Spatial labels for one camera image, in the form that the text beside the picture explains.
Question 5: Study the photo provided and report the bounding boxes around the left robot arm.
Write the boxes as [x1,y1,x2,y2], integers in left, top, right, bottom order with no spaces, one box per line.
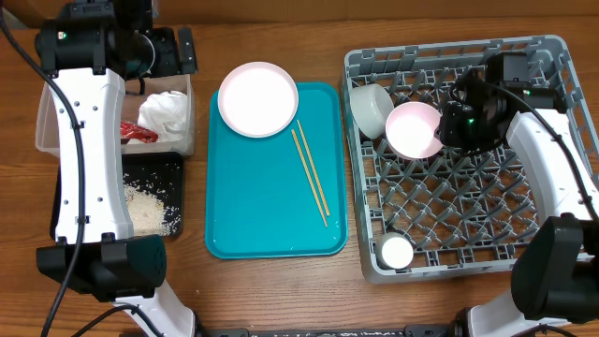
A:
[36,1,200,336]

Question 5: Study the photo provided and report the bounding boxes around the grey bowl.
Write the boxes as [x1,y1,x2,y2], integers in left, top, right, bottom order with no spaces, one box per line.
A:
[350,84,394,139]

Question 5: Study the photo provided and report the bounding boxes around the small pink bowl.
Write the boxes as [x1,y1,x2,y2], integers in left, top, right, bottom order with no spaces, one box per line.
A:
[385,102,444,160]

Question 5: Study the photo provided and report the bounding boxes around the red snack wrapper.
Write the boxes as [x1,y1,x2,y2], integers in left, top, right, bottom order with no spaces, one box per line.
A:
[120,121,158,144]

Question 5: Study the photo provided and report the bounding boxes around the white napkin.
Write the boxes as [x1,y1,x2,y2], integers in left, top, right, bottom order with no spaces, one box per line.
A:
[138,91,188,142]

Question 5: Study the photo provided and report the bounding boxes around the grey dishwasher rack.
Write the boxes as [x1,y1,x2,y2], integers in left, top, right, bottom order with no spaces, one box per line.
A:
[342,35,598,284]

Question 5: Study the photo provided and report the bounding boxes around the white cup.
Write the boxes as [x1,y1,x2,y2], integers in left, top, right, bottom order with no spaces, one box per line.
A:
[374,233,414,270]

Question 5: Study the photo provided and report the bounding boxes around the wooden chopstick left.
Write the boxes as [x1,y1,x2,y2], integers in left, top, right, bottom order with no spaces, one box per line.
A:
[291,129,328,227]

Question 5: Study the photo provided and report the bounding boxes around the teal serving tray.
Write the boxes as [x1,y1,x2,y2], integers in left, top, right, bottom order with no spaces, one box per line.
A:
[205,82,349,259]

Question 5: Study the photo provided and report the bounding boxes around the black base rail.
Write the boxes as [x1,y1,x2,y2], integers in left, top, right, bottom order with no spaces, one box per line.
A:
[197,324,461,337]

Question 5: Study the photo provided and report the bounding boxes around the wooden chopstick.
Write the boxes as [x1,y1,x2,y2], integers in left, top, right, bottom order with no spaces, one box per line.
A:
[297,120,330,217]
[291,129,328,227]

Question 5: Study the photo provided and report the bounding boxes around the large white plate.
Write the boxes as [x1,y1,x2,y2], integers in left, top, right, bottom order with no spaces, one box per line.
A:
[217,62,299,139]

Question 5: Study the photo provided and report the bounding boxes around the leftover rice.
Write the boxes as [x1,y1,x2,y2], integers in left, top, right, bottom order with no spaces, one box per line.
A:
[124,172,183,237]

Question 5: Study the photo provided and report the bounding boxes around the wooden chopstick right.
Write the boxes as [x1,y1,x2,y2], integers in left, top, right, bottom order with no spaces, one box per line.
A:
[297,120,330,217]

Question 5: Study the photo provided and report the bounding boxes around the black plastic tray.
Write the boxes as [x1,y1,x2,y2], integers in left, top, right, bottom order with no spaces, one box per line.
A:
[49,151,185,243]

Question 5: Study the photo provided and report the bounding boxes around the clear plastic waste bin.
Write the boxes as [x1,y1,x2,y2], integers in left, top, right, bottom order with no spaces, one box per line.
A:
[35,67,197,158]

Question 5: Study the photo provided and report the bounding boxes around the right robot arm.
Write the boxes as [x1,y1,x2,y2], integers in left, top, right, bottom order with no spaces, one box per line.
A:
[438,87,598,336]

